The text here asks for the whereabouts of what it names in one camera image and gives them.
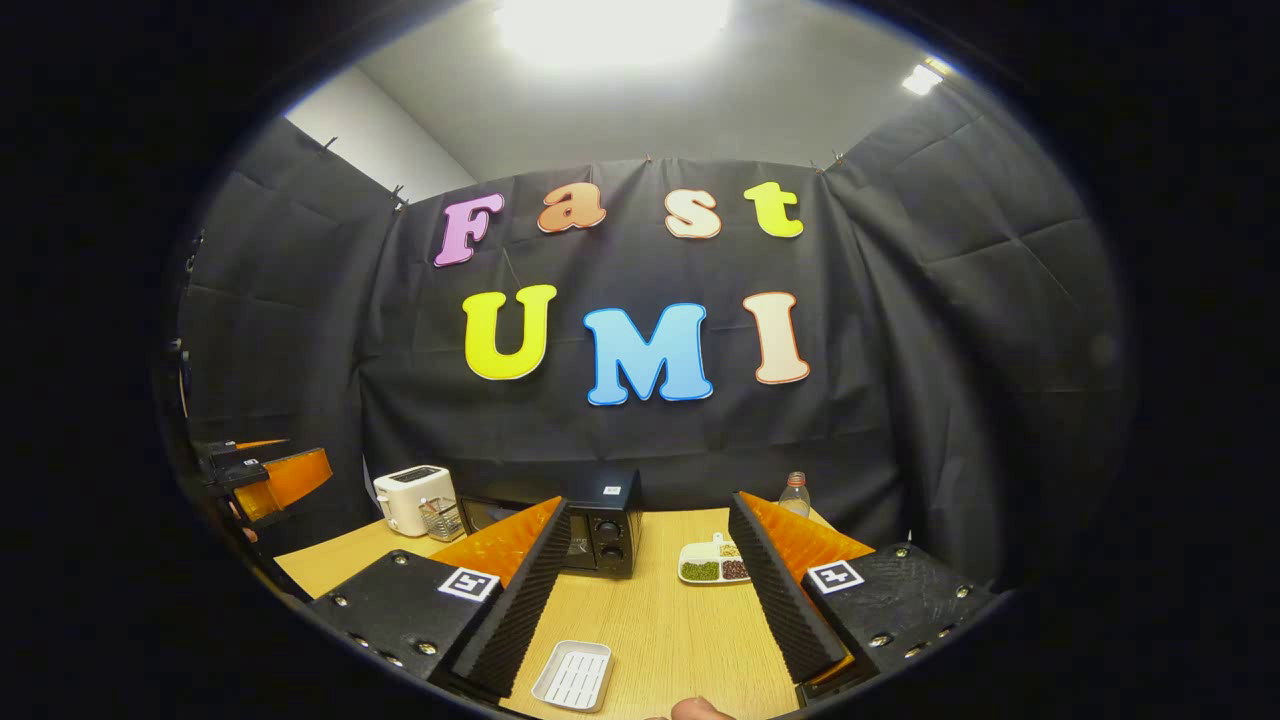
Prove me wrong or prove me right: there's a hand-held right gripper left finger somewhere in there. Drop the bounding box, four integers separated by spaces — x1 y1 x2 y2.
308 496 573 701

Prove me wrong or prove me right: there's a white toaster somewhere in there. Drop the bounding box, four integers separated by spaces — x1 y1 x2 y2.
373 465 459 538

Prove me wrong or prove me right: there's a black electric oven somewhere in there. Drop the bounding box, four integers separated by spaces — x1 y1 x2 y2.
458 468 644 579

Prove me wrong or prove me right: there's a white divided plate of beans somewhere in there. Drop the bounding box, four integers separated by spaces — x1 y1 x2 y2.
678 533 753 586

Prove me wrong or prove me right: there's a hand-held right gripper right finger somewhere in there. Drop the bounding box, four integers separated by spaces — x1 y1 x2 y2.
727 491 1003 701

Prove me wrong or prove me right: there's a white ridged tray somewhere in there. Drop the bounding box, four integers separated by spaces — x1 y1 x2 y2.
530 640 613 713

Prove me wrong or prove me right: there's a black backdrop cloth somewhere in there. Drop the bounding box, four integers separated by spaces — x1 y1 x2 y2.
175 85 1136 591

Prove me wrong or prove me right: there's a large ceiling light panel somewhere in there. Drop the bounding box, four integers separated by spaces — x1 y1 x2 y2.
495 0 733 66

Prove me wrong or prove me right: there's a small metal mesh basket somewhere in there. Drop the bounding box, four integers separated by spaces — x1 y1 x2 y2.
418 497 467 543

